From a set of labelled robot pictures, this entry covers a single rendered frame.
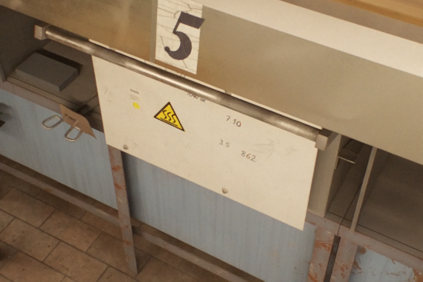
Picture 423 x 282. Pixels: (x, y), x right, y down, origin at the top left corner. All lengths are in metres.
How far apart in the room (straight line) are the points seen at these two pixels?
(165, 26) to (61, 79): 1.04
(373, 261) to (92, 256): 1.26
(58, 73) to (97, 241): 0.88
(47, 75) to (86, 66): 0.14
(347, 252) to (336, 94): 0.89
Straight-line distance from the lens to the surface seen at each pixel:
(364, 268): 2.01
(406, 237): 1.81
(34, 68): 2.23
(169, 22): 1.16
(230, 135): 1.53
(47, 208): 2.95
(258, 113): 1.27
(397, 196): 1.89
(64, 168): 2.53
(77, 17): 1.29
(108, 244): 2.78
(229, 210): 2.10
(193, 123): 1.58
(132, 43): 1.23
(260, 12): 1.07
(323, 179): 1.68
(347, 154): 1.62
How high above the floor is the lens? 2.28
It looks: 46 degrees down
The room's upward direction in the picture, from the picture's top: straight up
